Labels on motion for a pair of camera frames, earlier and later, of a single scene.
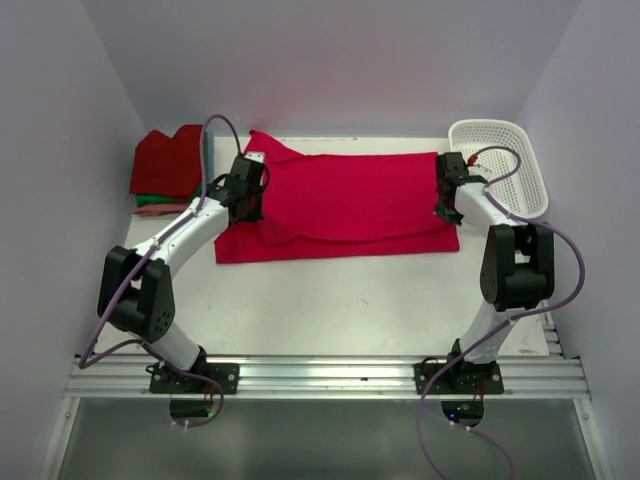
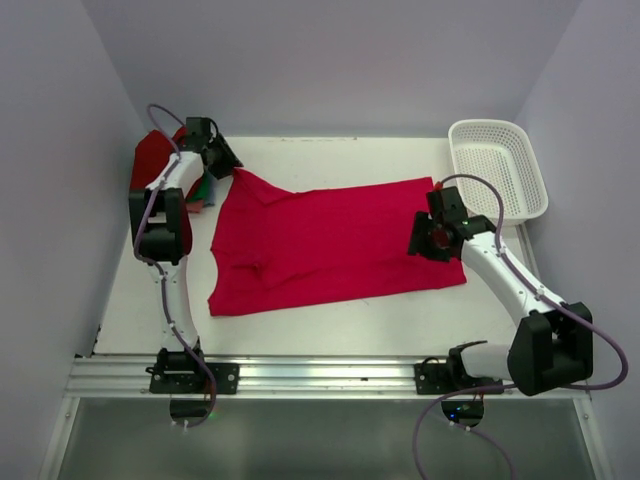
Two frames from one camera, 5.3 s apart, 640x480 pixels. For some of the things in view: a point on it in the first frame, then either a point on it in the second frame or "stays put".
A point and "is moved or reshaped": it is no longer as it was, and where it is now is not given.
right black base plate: [459, 379] stays put
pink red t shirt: [340, 204] is moved or reshaped
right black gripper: [441, 212] → [417, 243]
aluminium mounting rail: [523, 376] stays put
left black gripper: [256, 213] → [229, 161]
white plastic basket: [501, 150] stays put
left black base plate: [164, 382] stays put
